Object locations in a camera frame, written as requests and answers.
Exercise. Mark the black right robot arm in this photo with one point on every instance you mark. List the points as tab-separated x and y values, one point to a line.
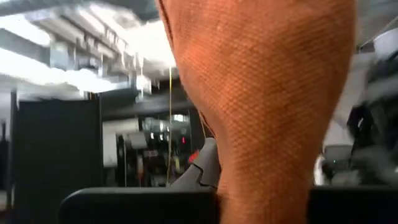
373	130

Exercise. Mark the black panel board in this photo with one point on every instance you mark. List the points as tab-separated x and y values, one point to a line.
56	149

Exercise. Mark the orange towel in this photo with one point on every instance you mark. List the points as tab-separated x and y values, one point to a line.
264	109

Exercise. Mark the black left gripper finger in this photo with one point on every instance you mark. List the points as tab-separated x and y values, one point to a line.
205	171

